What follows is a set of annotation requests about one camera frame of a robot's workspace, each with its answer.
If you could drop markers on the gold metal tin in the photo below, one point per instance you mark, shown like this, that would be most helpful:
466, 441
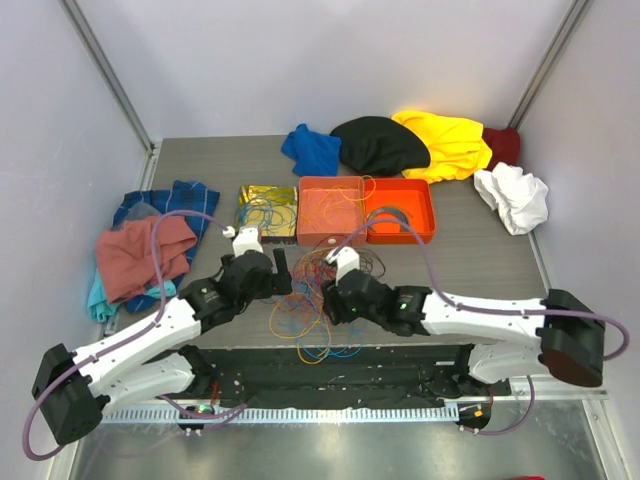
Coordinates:
273, 209

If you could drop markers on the black cloth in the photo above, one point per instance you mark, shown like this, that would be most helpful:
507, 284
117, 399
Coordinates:
380, 147

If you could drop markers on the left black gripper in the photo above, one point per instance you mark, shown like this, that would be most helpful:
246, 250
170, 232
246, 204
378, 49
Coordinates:
278, 283

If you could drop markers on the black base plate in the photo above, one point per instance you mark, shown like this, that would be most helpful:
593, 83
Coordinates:
376, 377

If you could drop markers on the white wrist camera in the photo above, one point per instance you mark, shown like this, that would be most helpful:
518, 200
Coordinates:
344, 260
247, 238

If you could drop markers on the orange plastic box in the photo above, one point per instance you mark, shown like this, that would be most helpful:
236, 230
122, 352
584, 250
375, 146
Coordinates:
407, 200

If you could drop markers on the dark red cloth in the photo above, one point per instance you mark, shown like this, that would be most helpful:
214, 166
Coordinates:
505, 145

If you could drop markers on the salmon pink plastic box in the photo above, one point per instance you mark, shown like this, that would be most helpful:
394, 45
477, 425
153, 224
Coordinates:
329, 209

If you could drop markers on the teal cloth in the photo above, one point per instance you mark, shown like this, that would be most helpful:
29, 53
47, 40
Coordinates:
100, 310

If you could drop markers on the yellow cloth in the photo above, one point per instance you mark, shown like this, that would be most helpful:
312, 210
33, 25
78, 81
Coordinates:
455, 145

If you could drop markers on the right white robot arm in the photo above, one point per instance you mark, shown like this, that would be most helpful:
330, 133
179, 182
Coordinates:
554, 335

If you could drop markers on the salmon red cloth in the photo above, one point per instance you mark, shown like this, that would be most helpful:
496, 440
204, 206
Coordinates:
124, 257

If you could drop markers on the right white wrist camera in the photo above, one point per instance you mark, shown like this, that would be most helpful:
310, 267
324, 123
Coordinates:
344, 260

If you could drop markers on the white cloth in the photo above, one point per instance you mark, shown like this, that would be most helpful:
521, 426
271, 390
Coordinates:
518, 198

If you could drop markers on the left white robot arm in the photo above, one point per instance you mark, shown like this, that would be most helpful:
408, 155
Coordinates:
74, 390

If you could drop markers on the white slotted cable duct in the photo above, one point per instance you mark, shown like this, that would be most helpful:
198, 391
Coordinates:
163, 413

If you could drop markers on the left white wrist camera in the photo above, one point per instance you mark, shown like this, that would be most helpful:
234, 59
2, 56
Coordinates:
247, 238

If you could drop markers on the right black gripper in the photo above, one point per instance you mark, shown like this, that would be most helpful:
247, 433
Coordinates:
334, 305

